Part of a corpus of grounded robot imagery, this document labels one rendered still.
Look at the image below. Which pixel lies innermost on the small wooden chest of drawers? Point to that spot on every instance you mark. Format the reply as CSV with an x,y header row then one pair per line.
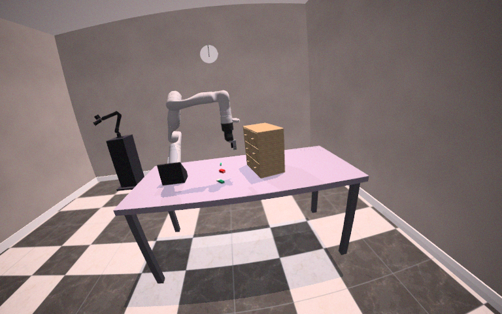
x,y
270,148

